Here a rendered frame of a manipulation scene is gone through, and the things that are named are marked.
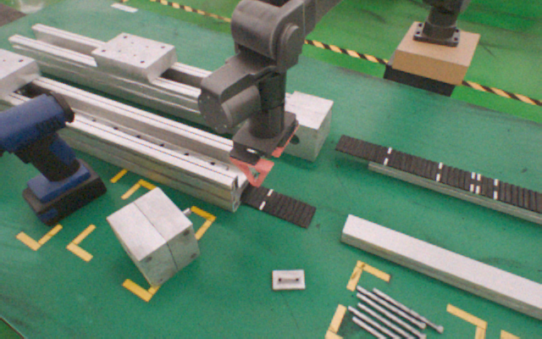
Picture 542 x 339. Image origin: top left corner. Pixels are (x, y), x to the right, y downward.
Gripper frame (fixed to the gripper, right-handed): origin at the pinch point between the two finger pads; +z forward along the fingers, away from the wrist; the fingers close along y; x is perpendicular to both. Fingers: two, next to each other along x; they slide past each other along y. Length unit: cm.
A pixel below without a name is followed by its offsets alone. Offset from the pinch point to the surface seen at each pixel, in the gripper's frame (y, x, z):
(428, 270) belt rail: 1.3, 30.0, 9.2
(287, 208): -0.6, 4.3, 10.3
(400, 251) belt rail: 1.0, 25.0, 7.4
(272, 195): -2.2, 0.4, 10.1
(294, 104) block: -19.6, -2.9, 0.7
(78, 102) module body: -2.4, -47.8, 3.9
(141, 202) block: 14.6, -15.0, 1.4
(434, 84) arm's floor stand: -60, 24, 12
